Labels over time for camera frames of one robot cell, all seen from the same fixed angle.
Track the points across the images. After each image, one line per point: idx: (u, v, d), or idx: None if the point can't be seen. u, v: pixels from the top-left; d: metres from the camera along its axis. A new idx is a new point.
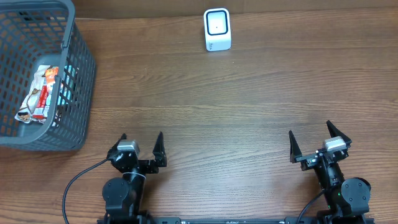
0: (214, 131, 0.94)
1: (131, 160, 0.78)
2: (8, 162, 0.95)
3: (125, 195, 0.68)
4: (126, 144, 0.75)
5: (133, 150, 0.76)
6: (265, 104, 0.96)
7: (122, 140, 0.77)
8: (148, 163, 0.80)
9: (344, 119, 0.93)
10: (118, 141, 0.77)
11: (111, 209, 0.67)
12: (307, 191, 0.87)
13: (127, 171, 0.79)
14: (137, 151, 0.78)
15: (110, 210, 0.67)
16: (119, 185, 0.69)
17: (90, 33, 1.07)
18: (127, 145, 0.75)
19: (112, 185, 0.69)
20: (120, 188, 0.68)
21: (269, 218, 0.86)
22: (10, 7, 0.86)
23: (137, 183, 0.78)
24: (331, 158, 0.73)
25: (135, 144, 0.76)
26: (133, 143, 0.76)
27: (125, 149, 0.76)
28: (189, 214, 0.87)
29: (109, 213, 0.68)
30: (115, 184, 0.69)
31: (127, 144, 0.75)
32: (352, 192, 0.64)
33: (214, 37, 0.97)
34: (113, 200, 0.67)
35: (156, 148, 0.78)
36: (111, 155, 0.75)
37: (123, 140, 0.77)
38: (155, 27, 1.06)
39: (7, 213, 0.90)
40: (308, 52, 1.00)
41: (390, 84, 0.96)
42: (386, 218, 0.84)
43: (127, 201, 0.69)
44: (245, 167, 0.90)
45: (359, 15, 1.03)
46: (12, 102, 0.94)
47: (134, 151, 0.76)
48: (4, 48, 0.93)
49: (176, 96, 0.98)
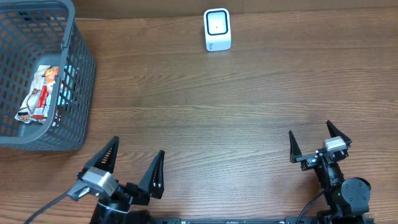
0: (214, 131, 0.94)
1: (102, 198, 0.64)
2: (8, 162, 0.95)
3: None
4: (94, 180, 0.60)
5: (101, 188, 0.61)
6: (265, 104, 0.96)
7: (91, 170, 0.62)
8: (130, 201, 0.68)
9: (344, 119, 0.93)
10: (87, 169, 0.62)
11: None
12: (307, 191, 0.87)
13: (102, 203, 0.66)
14: (111, 190, 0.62)
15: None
16: None
17: (90, 33, 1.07)
18: (94, 182, 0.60)
19: None
20: None
21: (269, 218, 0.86)
22: (10, 7, 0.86)
23: (112, 222, 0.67)
24: (331, 158, 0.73)
25: (104, 183, 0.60)
26: (102, 181, 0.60)
27: (91, 185, 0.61)
28: (189, 214, 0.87)
29: None
30: None
31: (94, 180, 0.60)
32: (352, 192, 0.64)
33: (214, 37, 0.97)
34: None
35: (143, 183, 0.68)
36: (73, 190, 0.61)
37: (94, 170, 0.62)
38: (155, 27, 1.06)
39: (7, 213, 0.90)
40: (308, 52, 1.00)
41: (390, 84, 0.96)
42: (386, 218, 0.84)
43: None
44: (245, 167, 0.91)
45: (359, 15, 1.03)
46: (12, 102, 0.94)
47: (103, 190, 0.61)
48: (4, 48, 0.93)
49: (176, 96, 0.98)
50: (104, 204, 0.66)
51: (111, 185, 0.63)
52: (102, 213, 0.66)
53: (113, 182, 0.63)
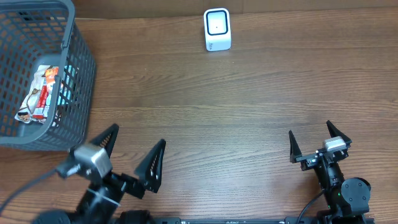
0: (214, 131, 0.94)
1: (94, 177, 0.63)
2: (8, 162, 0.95)
3: None
4: (87, 155, 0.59)
5: (92, 163, 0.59)
6: (265, 104, 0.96)
7: (84, 147, 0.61)
8: (122, 188, 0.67)
9: (344, 119, 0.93)
10: (81, 145, 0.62)
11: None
12: (307, 191, 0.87)
13: (93, 189, 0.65)
14: (102, 169, 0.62)
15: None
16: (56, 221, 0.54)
17: (90, 33, 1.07)
18: (86, 157, 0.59)
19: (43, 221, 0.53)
20: None
21: (269, 218, 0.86)
22: (10, 7, 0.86)
23: (100, 211, 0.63)
24: (331, 158, 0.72)
25: (97, 159, 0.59)
26: (94, 156, 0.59)
27: (83, 160, 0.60)
28: (189, 214, 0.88)
29: None
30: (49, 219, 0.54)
31: (86, 154, 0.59)
32: (352, 192, 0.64)
33: (214, 37, 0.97)
34: None
35: (141, 168, 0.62)
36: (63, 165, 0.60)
37: (87, 146, 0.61)
38: (155, 27, 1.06)
39: (6, 213, 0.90)
40: (308, 52, 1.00)
41: (390, 84, 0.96)
42: (386, 218, 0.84)
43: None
44: (245, 167, 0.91)
45: (359, 15, 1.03)
46: (12, 102, 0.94)
47: (94, 167, 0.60)
48: (4, 48, 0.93)
49: (176, 96, 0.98)
50: (94, 190, 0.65)
51: (104, 164, 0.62)
52: (90, 199, 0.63)
53: (106, 162, 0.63)
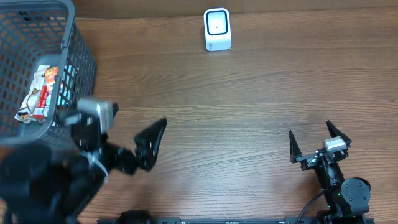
0: (214, 131, 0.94)
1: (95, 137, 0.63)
2: None
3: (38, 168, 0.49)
4: (91, 104, 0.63)
5: (96, 112, 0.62)
6: (265, 104, 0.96)
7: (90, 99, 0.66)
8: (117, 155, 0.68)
9: (344, 119, 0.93)
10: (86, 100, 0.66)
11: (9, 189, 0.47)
12: (306, 191, 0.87)
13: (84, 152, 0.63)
14: (104, 121, 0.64)
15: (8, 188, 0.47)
16: (33, 153, 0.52)
17: (90, 33, 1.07)
18: (92, 104, 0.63)
19: (20, 154, 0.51)
20: (35, 157, 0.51)
21: (269, 218, 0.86)
22: (10, 7, 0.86)
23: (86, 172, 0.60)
24: (331, 158, 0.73)
25: (102, 109, 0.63)
26: (101, 104, 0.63)
27: (86, 110, 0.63)
28: (189, 214, 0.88)
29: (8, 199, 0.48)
30: (27, 153, 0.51)
31: (92, 104, 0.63)
32: (352, 192, 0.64)
33: (214, 37, 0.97)
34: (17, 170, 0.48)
35: (142, 135, 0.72)
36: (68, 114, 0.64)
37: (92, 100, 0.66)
38: (155, 27, 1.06)
39: None
40: (308, 52, 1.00)
41: (390, 84, 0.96)
42: (386, 218, 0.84)
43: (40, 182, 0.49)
44: (245, 167, 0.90)
45: (360, 15, 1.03)
46: (12, 102, 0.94)
47: (97, 116, 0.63)
48: (4, 48, 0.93)
49: (176, 96, 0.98)
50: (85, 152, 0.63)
51: (106, 118, 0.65)
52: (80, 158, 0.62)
53: (111, 115, 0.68)
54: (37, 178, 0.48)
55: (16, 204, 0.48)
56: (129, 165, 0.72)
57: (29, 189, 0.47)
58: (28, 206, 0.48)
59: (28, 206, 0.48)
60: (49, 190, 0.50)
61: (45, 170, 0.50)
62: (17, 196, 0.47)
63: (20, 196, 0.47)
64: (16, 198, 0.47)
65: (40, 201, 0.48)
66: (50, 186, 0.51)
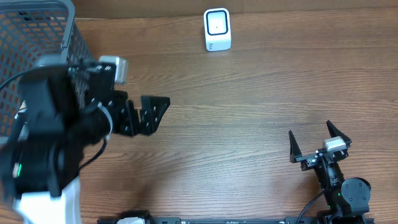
0: (214, 131, 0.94)
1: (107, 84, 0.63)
2: None
3: (55, 74, 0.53)
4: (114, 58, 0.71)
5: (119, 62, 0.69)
6: (265, 104, 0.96)
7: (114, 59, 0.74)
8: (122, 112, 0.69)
9: (344, 119, 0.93)
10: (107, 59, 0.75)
11: (28, 88, 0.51)
12: (307, 191, 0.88)
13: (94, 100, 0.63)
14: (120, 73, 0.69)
15: (26, 84, 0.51)
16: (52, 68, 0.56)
17: (90, 33, 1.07)
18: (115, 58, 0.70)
19: (43, 67, 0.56)
20: (56, 68, 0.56)
21: (269, 218, 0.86)
22: (9, 7, 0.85)
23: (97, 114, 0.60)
24: (331, 158, 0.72)
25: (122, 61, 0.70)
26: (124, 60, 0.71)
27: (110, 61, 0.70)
28: (189, 214, 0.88)
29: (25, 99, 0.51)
30: (46, 66, 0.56)
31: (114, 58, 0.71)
32: (352, 192, 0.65)
33: (214, 37, 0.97)
34: (35, 77, 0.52)
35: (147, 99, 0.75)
36: None
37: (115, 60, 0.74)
38: (155, 27, 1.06)
39: (6, 213, 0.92)
40: (308, 52, 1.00)
41: (390, 84, 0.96)
42: (386, 218, 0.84)
43: (55, 89, 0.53)
44: (245, 167, 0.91)
45: (360, 15, 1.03)
46: (12, 102, 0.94)
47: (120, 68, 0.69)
48: (3, 48, 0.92)
49: (176, 96, 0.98)
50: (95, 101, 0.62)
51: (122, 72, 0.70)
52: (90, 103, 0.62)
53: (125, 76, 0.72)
54: (54, 83, 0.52)
55: (32, 104, 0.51)
56: (132, 123, 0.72)
57: (45, 84, 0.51)
58: (41, 109, 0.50)
59: (41, 109, 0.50)
60: (61, 101, 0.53)
61: (63, 80, 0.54)
62: (33, 95, 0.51)
63: (35, 94, 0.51)
64: (32, 97, 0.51)
65: (50, 104, 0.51)
66: (62, 98, 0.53)
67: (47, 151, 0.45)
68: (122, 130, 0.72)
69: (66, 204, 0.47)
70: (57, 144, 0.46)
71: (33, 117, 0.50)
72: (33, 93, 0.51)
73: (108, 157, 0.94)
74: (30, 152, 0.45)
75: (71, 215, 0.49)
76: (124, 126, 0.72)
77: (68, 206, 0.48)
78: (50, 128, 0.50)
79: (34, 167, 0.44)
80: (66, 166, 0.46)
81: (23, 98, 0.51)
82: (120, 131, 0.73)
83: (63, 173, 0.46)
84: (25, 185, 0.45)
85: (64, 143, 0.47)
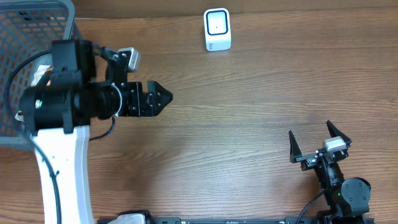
0: (215, 131, 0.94)
1: (120, 70, 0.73)
2: (8, 163, 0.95)
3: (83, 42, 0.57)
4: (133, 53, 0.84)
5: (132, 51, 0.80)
6: (265, 104, 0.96)
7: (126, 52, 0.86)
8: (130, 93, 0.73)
9: (344, 119, 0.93)
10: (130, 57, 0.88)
11: (58, 46, 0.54)
12: (307, 191, 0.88)
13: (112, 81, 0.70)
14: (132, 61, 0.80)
15: (56, 43, 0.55)
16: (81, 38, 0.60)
17: (90, 33, 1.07)
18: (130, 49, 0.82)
19: None
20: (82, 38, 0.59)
21: (269, 218, 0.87)
22: (9, 7, 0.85)
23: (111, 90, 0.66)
24: (331, 158, 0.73)
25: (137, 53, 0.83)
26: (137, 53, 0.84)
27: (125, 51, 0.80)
28: (189, 214, 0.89)
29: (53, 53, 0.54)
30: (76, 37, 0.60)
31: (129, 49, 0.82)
32: (352, 192, 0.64)
33: (214, 37, 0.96)
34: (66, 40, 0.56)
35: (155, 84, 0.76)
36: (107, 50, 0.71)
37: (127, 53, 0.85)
38: (155, 27, 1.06)
39: (7, 213, 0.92)
40: (308, 53, 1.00)
41: (390, 84, 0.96)
42: (386, 218, 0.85)
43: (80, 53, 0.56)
44: (245, 167, 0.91)
45: (360, 14, 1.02)
46: (12, 102, 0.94)
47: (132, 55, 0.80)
48: (4, 48, 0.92)
49: (176, 96, 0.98)
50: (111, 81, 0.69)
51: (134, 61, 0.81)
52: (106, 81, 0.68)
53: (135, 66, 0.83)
54: (81, 46, 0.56)
55: (58, 60, 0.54)
56: (137, 101, 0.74)
57: (73, 45, 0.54)
58: (66, 64, 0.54)
59: (66, 65, 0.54)
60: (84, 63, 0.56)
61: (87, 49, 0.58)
62: (61, 51, 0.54)
63: (63, 51, 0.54)
64: (60, 53, 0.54)
65: (74, 60, 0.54)
66: (85, 61, 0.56)
67: (66, 90, 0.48)
68: (129, 111, 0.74)
69: (78, 140, 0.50)
70: (76, 88, 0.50)
71: (58, 70, 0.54)
72: (61, 51, 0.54)
73: (107, 157, 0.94)
74: (51, 91, 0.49)
75: (84, 154, 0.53)
76: (130, 106, 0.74)
77: (79, 144, 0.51)
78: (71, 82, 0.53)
79: (53, 102, 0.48)
80: (83, 108, 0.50)
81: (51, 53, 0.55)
82: (128, 113, 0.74)
83: (78, 114, 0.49)
84: (42, 119, 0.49)
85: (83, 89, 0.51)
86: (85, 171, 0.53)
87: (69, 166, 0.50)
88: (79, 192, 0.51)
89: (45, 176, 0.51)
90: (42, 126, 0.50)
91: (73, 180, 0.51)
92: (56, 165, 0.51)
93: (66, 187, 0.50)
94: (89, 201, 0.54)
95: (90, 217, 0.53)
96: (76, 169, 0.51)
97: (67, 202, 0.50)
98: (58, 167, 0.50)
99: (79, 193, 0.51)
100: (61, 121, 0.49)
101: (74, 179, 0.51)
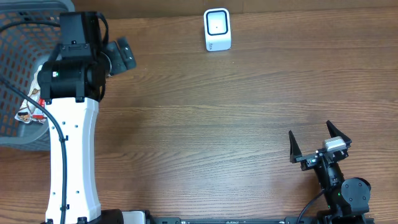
0: (214, 131, 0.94)
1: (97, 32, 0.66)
2: (8, 163, 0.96)
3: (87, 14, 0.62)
4: None
5: None
6: (265, 104, 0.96)
7: None
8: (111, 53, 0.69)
9: (344, 119, 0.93)
10: None
11: (65, 19, 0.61)
12: (307, 191, 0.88)
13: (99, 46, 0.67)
14: None
15: (64, 17, 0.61)
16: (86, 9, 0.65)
17: None
18: None
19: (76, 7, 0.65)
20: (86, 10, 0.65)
21: (269, 218, 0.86)
22: (10, 7, 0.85)
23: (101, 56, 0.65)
24: (331, 158, 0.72)
25: None
26: None
27: None
28: (189, 214, 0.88)
29: (63, 26, 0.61)
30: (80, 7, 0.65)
31: None
32: (352, 192, 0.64)
33: (214, 37, 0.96)
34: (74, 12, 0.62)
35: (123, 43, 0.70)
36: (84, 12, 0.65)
37: None
38: (155, 27, 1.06)
39: (7, 213, 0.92)
40: (308, 53, 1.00)
41: (390, 84, 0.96)
42: (385, 218, 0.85)
43: (87, 27, 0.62)
44: (245, 167, 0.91)
45: (360, 14, 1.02)
46: (12, 102, 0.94)
47: None
48: (4, 48, 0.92)
49: (176, 96, 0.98)
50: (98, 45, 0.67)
51: None
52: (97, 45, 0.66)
53: None
54: (87, 18, 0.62)
55: (67, 33, 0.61)
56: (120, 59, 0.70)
57: (81, 18, 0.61)
58: (74, 37, 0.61)
59: (75, 38, 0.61)
60: (91, 33, 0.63)
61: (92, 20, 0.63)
62: (69, 26, 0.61)
63: (71, 25, 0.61)
64: (69, 27, 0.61)
65: (83, 34, 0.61)
66: (92, 32, 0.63)
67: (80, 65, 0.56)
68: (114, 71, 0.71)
69: (87, 109, 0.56)
70: (88, 65, 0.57)
71: (67, 43, 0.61)
72: (70, 24, 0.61)
73: (108, 157, 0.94)
74: (68, 65, 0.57)
75: (91, 126, 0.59)
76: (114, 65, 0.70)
77: (88, 113, 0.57)
78: (81, 55, 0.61)
79: (69, 75, 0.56)
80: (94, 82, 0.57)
81: (63, 27, 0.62)
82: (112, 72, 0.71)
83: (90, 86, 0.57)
84: (58, 88, 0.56)
85: (94, 65, 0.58)
86: (91, 140, 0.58)
87: (79, 132, 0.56)
88: (84, 157, 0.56)
89: (55, 140, 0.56)
90: (57, 95, 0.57)
91: (81, 145, 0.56)
92: (67, 130, 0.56)
93: (74, 151, 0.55)
94: (92, 168, 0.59)
95: (92, 183, 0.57)
96: (84, 137, 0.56)
97: (74, 165, 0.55)
98: (68, 132, 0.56)
99: (84, 158, 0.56)
100: (74, 92, 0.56)
101: (81, 146, 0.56)
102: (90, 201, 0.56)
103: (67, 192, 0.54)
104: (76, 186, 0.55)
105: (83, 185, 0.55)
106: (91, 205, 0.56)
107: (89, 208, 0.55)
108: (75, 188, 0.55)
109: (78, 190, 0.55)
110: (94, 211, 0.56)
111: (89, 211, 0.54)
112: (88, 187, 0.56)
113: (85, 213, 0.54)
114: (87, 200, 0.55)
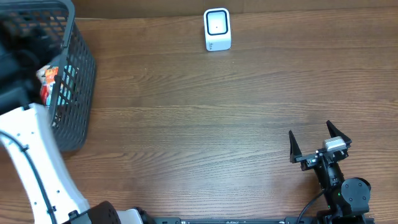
0: (215, 131, 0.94)
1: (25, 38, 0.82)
2: (9, 162, 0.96)
3: None
4: None
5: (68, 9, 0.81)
6: (265, 104, 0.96)
7: None
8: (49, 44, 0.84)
9: (344, 119, 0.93)
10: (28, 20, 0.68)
11: None
12: (307, 191, 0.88)
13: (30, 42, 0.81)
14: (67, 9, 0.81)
15: None
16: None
17: (90, 33, 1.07)
18: None
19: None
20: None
21: (269, 218, 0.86)
22: (10, 7, 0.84)
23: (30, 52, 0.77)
24: (331, 158, 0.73)
25: None
26: None
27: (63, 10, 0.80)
28: (189, 214, 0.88)
29: None
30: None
31: None
32: (352, 192, 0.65)
33: (214, 37, 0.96)
34: None
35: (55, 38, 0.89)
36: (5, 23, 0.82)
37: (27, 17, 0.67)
38: (155, 27, 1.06)
39: (6, 213, 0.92)
40: (308, 52, 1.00)
41: (390, 84, 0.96)
42: (386, 218, 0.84)
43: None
44: (245, 167, 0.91)
45: (360, 14, 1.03)
46: None
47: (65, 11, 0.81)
48: None
49: (176, 96, 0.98)
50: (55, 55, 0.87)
51: None
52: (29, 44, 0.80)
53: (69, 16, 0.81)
54: None
55: None
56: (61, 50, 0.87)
57: None
58: None
59: None
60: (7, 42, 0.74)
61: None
62: None
63: None
64: None
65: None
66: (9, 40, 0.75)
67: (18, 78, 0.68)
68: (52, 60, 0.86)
69: (38, 113, 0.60)
70: (25, 75, 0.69)
71: None
72: None
73: (108, 157, 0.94)
74: None
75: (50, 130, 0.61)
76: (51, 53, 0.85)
77: (40, 118, 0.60)
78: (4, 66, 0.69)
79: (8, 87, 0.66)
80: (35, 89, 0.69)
81: None
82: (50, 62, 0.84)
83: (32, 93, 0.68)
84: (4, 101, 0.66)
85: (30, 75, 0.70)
86: (54, 143, 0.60)
87: (36, 136, 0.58)
88: (51, 157, 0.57)
89: (18, 155, 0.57)
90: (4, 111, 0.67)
91: (43, 147, 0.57)
92: (25, 140, 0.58)
93: (37, 155, 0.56)
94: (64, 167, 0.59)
95: (69, 180, 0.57)
96: (43, 139, 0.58)
97: (42, 168, 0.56)
98: (27, 140, 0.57)
99: (52, 157, 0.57)
100: (18, 102, 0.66)
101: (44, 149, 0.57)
102: (74, 195, 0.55)
103: (48, 195, 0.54)
104: (54, 185, 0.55)
105: (60, 183, 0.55)
106: (76, 197, 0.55)
107: (74, 199, 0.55)
108: (55, 189, 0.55)
109: (58, 188, 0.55)
110: (82, 204, 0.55)
111: (75, 203, 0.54)
112: (66, 183, 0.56)
113: (73, 206, 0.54)
114: (71, 195, 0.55)
